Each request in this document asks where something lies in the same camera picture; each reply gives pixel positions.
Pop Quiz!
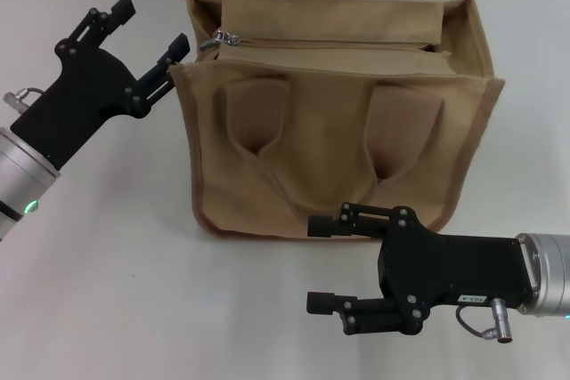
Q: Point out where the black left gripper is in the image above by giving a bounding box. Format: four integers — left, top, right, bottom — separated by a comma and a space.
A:
10, 0, 191, 171

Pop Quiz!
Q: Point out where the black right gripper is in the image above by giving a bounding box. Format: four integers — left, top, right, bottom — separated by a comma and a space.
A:
305, 202, 534, 336

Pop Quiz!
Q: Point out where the silver metal zipper pull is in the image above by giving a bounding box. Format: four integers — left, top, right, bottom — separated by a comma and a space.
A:
199, 28, 244, 52

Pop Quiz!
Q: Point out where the khaki canvas food bag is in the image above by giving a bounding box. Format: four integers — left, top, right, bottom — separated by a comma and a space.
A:
167, 0, 507, 242

